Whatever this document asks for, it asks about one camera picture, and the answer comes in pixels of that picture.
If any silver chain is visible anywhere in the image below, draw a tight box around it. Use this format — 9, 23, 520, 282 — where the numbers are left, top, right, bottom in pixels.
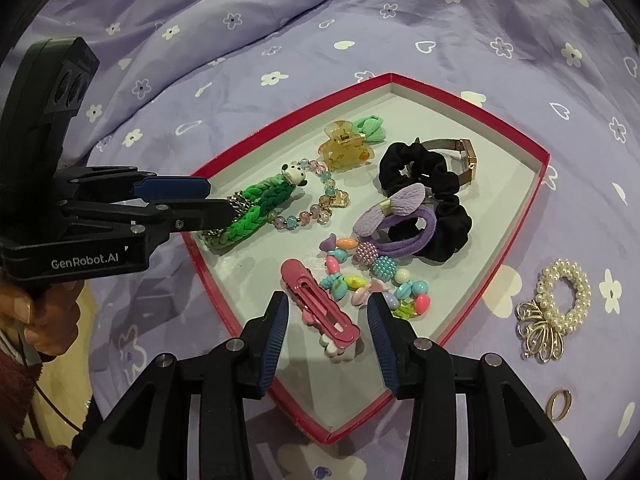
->
199, 194, 254, 241

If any blue glass bead bracelet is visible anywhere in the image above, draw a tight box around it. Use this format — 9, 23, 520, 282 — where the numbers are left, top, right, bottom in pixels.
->
267, 157, 352, 231

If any gold oval ring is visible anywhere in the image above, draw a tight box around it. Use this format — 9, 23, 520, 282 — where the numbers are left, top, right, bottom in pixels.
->
544, 388, 574, 422

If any green braided bracelet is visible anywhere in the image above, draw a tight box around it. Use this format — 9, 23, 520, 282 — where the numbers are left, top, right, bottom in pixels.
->
199, 160, 309, 254

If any pearl bracelet with gold charm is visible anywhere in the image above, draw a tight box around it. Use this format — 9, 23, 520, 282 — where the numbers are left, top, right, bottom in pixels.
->
514, 257, 592, 365

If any black scrunchie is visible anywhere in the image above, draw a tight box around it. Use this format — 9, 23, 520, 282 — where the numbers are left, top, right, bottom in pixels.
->
378, 139, 472, 263

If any green bow hair tie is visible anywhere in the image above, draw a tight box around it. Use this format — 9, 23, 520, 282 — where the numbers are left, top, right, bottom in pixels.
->
351, 112, 388, 143

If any amber bear hair claw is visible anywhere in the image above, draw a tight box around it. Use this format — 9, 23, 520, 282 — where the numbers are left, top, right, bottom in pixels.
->
318, 120, 374, 172

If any red shallow box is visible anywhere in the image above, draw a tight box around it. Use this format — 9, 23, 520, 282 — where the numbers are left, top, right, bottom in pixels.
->
184, 74, 550, 443

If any left hand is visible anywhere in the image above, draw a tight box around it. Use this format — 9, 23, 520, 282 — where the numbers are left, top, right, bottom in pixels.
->
1, 278, 85, 356

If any purple bow hair tie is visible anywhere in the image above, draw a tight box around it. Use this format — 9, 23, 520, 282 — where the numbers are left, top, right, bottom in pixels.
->
351, 182, 440, 257

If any colourful candy bead bracelet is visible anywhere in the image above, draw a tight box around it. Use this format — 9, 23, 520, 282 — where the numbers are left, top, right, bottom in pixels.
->
318, 231, 433, 321

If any pink hair clip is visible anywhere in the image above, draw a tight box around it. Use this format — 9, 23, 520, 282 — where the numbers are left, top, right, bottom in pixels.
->
280, 259, 361, 362

